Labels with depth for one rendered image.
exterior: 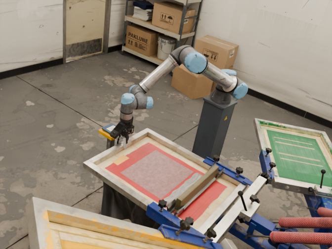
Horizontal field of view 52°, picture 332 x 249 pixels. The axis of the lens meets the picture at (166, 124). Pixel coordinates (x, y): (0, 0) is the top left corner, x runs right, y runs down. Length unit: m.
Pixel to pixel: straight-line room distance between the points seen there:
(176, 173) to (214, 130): 0.58
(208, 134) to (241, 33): 3.37
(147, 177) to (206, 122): 0.74
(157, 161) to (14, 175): 1.74
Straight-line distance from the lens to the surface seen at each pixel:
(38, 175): 3.46
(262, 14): 5.55
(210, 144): 2.55
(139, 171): 2.02
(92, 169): 1.96
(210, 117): 2.47
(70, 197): 3.21
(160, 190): 1.92
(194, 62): 1.99
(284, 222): 1.82
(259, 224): 1.79
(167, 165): 2.10
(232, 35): 5.77
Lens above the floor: 2.23
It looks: 30 degrees down
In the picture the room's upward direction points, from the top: 10 degrees clockwise
